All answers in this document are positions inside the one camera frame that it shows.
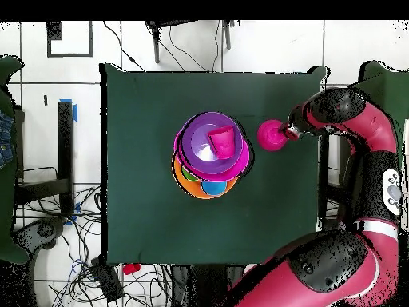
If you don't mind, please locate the dark green tablecloth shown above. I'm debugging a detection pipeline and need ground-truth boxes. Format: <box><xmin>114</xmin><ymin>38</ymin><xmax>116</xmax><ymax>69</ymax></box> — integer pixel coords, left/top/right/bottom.
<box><xmin>99</xmin><ymin>62</ymin><xmax>330</xmax><ymax>267</ymax></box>

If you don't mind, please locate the purple bowl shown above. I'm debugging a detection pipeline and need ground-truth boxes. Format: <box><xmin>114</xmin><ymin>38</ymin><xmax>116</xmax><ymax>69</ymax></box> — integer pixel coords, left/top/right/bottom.
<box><xmin>177</xmin><ymin>110</ymin><xmax>246</xmax><ymax>176</ymax></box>

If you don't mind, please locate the black floor cable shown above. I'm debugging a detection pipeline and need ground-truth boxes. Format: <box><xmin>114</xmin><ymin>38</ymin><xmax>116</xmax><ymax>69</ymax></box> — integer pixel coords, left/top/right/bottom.
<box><xmin>102</xmin><ymin>21</ymin><xmax>146</xmax><ymax>72</ymax></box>

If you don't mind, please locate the black square frame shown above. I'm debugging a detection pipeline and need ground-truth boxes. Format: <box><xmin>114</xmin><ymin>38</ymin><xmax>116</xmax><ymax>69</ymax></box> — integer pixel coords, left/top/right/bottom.
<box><xmin>46</xmin><ymin>21</ymin><xmax>94</xmax><ymax>58</ymax></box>

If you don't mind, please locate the blue cup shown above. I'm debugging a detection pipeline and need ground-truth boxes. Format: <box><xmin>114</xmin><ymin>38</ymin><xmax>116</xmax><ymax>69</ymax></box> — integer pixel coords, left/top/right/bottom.
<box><xmin>201</xmin><ymin>179</ymin><xmax>228</xmax><ymax>197</ymax></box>

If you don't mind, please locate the green cloth covered table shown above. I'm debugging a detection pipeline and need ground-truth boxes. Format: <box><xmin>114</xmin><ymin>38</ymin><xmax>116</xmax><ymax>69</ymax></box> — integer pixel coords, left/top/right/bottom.
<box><xmin>0</xmin><ymin>54</ymin><xmax>31</xmax><ymax>265</ymax></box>
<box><xmin>351</xmin><ymin>59</ymin><xmax>409</xmax><ymax>167</ymax></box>

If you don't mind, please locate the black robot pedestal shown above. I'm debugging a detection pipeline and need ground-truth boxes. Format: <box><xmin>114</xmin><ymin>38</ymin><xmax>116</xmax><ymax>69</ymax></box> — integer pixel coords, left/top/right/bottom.
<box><xmin>169</xmin><ymin>264</ymin><xmax>245</xmax><ymax>307</ymax></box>

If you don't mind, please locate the black power strip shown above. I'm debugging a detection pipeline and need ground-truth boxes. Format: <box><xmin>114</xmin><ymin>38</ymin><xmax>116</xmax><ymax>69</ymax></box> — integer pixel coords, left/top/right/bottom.
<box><xmin>89</xmin><ymin>257</ymin><xmax>125</xmax><ymax>304</ymax></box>

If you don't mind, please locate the black chair base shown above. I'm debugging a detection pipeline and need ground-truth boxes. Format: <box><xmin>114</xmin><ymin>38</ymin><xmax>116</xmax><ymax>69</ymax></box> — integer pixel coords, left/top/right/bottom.
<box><xmin>14</xmin><ymin>217</ymin><xmax>68</xmax><ymax>251</ymax></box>

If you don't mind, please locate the orange bowl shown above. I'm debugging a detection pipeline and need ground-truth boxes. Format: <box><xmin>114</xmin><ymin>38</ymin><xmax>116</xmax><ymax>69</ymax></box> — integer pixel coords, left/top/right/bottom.
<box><xmin>171</xmin><ymin>156</ymin><xmax>240</xmax><ymax>200</ymax></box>

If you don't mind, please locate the red cup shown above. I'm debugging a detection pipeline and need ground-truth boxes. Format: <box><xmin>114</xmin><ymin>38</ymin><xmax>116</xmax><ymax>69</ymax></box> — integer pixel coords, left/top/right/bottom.
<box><xmin>205</xmin><ymin>125</ymin><xmax>237</xmax><ymax>161</ymax></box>

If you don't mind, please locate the person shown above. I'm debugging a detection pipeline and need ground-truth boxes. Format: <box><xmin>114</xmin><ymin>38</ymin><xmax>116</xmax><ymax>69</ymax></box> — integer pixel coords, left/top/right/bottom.
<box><xmin>0</xmin><ymin>110</ymin><xmax>16</xmax><ymax>169</ymax></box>

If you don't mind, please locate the pink bowl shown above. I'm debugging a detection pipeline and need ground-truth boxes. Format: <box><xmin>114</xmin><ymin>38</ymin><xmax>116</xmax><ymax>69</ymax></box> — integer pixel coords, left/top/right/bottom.
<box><xmin>172</xmin><ymin>126</ymin><xmax>251</xmax><ymax>183</ymax></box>

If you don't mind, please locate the black table frame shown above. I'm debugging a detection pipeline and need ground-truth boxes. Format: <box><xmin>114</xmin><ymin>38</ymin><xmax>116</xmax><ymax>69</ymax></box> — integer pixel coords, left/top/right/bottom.
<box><xmin>14</xmin><ymin>101</ymin><xmax>76</xmax><ymax>219</ymax></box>
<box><xmin>318</xmin><ymin>134</ymin><xmax>355</xmax><ymax>231</ymax></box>

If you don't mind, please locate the small red object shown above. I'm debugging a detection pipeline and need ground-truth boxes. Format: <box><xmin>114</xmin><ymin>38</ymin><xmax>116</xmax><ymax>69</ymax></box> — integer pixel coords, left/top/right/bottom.
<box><xmin>121</xmin><ymin>262</ymin><xmax>142</xmax><ymax>276</ymax></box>

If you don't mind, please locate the blue tape strip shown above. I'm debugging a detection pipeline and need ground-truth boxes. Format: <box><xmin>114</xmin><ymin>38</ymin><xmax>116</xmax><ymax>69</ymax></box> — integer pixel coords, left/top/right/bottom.
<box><xmin>59</xmin><ymin>98</ymin><xmax>78</xmax><ymax>123</ymax></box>

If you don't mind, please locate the green cup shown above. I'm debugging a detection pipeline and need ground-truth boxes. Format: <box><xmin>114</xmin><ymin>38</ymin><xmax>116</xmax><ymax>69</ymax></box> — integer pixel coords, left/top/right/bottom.
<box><xmin>181</xmin><ymin>166</ymin><xmax>200</xmax><ymax>183</ymax></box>

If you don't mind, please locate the red bowl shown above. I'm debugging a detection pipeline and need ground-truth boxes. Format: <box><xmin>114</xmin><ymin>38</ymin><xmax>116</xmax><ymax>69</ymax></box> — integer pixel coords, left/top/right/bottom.
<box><xmin>256</xmin><ymin>118</ymin><xmax>291</xmax><ymax>153</ymax></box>

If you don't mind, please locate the floor cable bundle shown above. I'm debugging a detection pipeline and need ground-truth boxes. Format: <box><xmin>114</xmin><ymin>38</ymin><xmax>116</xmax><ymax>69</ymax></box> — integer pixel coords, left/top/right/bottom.
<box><xmin>15</xmin><ymin>185</ymin><xmax>173</xmax><ymax>307</ymax></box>

